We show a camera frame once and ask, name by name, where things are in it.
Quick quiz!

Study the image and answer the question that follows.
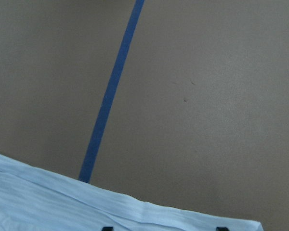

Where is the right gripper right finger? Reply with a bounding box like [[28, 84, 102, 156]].
[[216, 227, 229, 231]]

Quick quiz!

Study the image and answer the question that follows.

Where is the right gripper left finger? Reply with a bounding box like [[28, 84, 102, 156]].
[[102, 227, 113, 231]]

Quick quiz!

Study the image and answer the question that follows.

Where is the light blue button shirt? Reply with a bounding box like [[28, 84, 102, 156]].
[[0, 154, 263, 231]]

